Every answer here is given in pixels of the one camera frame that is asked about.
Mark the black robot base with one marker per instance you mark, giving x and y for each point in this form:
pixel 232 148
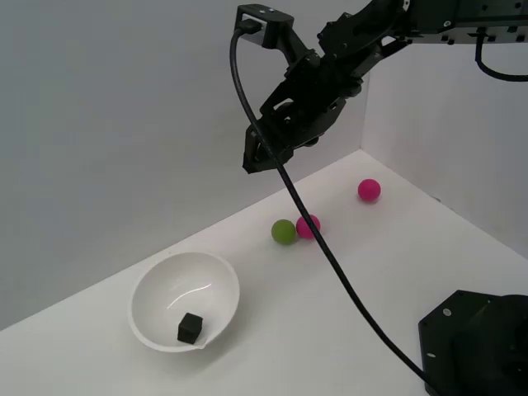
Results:
pixel 474 342

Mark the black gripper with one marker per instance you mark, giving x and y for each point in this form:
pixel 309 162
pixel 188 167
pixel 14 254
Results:
pixel 313 99

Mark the white bowl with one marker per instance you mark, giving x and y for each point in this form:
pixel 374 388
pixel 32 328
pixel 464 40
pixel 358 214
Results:
pixel 165 280

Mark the green golf ball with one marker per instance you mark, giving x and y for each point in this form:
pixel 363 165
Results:
pixel 283 232

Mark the black foam cube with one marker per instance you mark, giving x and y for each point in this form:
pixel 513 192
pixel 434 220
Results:
pixel 190 328

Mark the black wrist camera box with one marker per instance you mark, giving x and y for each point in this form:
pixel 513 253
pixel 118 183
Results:
pixel 268 20

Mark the pink golf ball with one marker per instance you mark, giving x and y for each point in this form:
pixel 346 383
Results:
pixel 305 227
pixel 369 190

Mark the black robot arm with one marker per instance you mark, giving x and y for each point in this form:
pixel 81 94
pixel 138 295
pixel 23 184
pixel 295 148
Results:
pixel 433 20

